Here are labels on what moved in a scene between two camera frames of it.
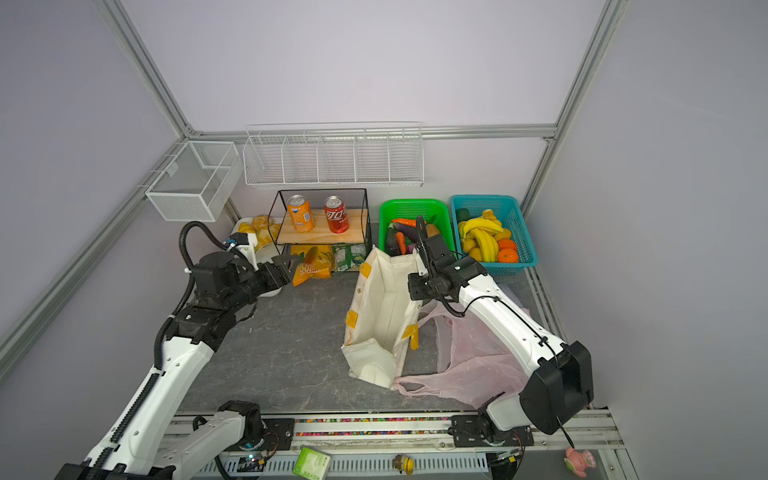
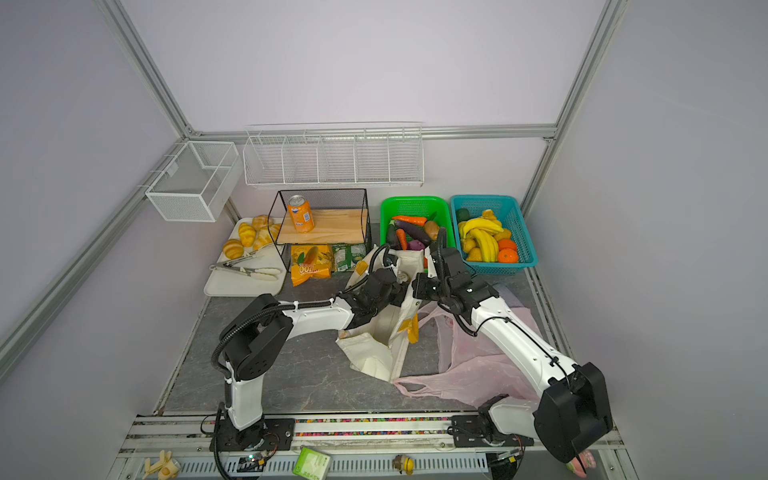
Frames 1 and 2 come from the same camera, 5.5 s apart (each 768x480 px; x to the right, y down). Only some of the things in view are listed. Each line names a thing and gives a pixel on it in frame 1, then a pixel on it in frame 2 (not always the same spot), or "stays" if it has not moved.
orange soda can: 301,213 stays
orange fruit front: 507,255 stays
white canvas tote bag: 386,297 stays
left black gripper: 284,277 → 401,292
